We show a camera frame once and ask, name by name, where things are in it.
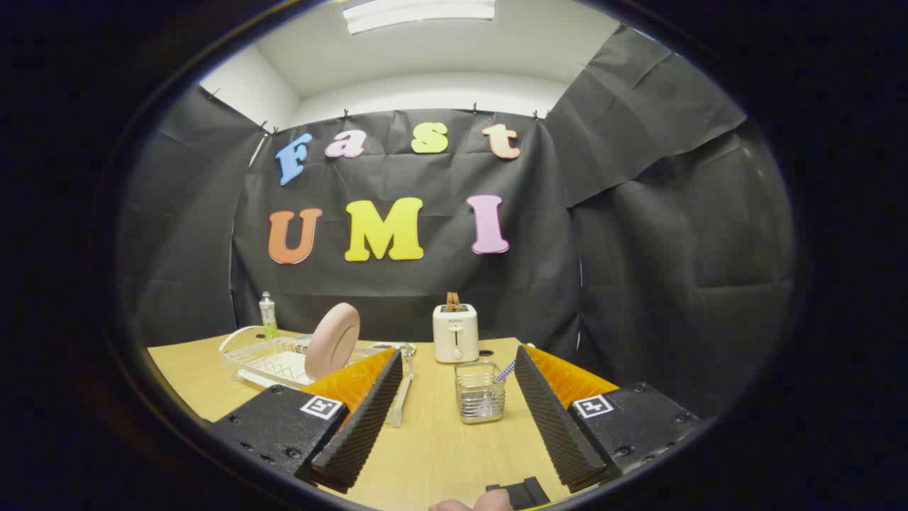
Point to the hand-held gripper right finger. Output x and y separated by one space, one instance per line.
560 433

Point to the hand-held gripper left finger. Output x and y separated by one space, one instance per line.
365 433

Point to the pink plate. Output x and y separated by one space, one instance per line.
332 341

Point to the white dish rack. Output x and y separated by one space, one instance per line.
273 365

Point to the cream toaster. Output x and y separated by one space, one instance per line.
455 333

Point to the clear bottle green liquid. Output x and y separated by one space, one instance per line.
267 312

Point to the brown bread slice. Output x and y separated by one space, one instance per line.
452 301

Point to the ceiling light panel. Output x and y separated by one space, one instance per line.
418 13

